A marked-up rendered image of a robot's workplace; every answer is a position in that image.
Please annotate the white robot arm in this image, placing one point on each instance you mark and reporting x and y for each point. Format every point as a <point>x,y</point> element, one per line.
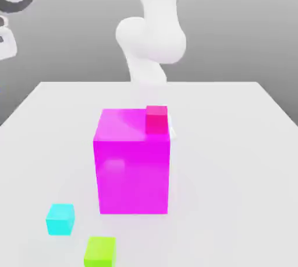
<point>160,38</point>

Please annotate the small pink cube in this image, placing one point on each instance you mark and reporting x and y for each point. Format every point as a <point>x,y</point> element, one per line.
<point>156,121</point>

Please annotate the small cyan cube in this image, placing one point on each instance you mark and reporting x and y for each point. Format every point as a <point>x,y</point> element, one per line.
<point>60,220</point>

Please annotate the small green cube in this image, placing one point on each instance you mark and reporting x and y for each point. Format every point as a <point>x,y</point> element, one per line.
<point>100,251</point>

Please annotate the large magenta box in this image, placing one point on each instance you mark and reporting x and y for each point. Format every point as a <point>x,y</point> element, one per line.
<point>132,173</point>

